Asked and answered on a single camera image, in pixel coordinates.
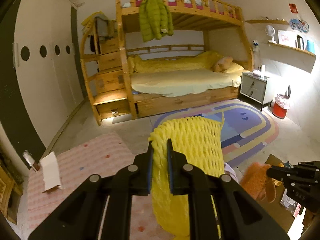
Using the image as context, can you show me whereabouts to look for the orange fuzzy cloth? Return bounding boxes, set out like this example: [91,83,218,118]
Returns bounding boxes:
[240,163,276,203]

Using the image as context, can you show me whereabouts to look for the yellow foam fruit net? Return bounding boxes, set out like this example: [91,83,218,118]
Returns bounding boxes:
[149,116,225,239]

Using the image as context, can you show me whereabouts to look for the cardboard trash box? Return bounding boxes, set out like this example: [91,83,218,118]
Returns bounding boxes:
[256,154,295,232]

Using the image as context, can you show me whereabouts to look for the red trash bin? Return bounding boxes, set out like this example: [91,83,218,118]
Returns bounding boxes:
[272,94,290,119]

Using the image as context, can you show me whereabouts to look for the colourful rainbow rug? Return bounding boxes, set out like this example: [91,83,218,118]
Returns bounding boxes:
[154,99,279,167]

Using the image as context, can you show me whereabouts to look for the pink checkered mattress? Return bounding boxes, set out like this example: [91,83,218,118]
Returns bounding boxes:
[26,132,181,240]

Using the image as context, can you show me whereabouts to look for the yellow bed sheet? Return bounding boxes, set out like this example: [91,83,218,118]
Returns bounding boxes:
[127,51,248,97]

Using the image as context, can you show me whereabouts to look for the white bedside table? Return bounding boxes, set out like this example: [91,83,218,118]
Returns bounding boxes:
[240,72,275,111]

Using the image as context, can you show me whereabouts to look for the plush toy on bed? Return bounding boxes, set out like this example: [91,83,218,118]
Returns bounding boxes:
[212,56,233,73]

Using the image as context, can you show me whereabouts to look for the white spray bottle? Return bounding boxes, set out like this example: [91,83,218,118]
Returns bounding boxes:
[23,150,40,172]

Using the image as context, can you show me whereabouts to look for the wooden bunk bed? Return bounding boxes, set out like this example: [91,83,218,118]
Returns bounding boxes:
[116,0,253,119]

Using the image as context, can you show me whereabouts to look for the wooden drawer staircase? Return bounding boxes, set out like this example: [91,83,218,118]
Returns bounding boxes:
[80,25,131,126]

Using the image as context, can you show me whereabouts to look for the wooden cabinet with drawers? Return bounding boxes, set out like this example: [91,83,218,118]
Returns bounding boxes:
[1,167,23,225]

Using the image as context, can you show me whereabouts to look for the white wardrobe with round holes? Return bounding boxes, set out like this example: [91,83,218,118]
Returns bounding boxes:
[1,0,84,161]

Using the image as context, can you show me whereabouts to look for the small white desk fan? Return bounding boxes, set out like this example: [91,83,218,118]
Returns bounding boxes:
[265,25,276,44]

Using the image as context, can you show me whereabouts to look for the green puffer jacket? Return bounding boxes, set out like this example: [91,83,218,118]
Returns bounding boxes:
[139,0,174,42]

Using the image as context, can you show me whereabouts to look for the clothes on stair top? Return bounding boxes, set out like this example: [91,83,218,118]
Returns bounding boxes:
[81,11,115,41]

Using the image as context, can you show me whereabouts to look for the curved wooden wall shelf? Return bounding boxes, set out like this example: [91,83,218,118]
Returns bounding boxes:
[263,43,316,73]

